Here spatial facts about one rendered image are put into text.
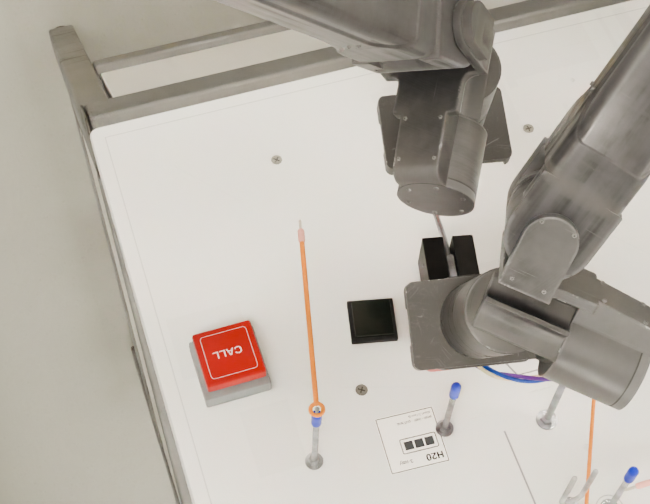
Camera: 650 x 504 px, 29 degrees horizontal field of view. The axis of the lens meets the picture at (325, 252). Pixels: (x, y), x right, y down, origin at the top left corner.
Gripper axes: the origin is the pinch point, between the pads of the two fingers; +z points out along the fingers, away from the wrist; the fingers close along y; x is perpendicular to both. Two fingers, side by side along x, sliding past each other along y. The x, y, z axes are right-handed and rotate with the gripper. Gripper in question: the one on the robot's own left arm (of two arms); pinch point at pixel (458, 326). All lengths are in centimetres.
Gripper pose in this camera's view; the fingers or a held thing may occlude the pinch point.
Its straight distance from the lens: 101.4
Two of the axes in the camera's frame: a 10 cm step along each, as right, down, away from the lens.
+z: -0.6, 1.1, 9.9
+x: -1.0, -9.9, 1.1
